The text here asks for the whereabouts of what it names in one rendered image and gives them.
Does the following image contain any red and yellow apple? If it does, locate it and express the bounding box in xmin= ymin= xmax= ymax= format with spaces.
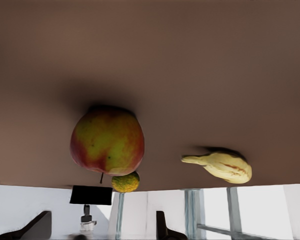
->
xmin=69 ymin=106 xmax=146 ymax=185

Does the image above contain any black panel on stand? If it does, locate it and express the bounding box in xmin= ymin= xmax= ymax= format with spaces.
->
xmin=69 ymin=185 xmax=114 ymax=232

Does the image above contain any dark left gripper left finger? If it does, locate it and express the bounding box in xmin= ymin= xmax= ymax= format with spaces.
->
xmin=0 ymin=210 xmax=53 ymax=240

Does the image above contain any pale yellow gourd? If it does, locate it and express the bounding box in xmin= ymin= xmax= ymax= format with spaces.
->
xmin=181 ymin=152 xmax=253 ymax=185

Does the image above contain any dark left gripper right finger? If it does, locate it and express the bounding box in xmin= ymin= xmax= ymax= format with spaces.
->
xmin=155 ymin=210 xmax=189 ymax=240

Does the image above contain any silver frame crossbar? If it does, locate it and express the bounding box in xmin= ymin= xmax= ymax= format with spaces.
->
xmin=196 ymin=223 xmax=291 ymax=240

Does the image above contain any silver frame post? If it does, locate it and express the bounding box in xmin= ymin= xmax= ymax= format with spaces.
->
xmin=226 ymin=186 xmax=243 ymax=238
xmin=184 ymin=188 xmax=206 ymax=239
xmin=115 ymin=192 xmax=125 ymax=239

